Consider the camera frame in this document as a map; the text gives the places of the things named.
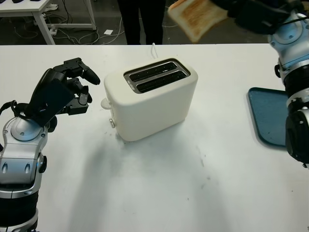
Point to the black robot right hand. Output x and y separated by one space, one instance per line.
256 14

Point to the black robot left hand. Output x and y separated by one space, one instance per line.
51 75

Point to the toast slice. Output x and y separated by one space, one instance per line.
195 17

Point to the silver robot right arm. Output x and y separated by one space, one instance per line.
289 43

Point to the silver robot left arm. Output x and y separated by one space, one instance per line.
21 149

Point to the person in beige jacket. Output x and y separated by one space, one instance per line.
142 24

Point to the white two-slot toaster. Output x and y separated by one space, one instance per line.
149 113

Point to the white power strip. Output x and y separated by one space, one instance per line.
53 31

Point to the white paper sheet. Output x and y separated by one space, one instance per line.
109 32

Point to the white metal-legged desk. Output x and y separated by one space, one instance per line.
24 8

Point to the blue oval tray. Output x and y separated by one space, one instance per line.
268 116

